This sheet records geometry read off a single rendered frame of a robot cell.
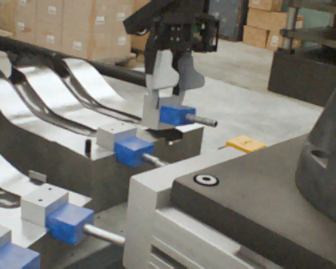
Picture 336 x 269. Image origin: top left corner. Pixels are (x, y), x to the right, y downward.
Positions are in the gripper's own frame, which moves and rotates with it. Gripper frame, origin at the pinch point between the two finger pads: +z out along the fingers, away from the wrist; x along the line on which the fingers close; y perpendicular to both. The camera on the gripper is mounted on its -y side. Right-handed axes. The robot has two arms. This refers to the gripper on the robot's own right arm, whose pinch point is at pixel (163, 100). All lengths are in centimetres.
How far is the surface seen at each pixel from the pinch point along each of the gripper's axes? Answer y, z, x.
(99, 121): -9.8, 4.8, -4.8
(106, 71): -47, -2, 31
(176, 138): 0.8, 6.4, 3.4
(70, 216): 9.2, 12.4, -26.2
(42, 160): -9.7, 10.6, -16.4
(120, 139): 1.8, 5.5, -11.3
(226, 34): -375, -55, 590
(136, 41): -326, -23, 339
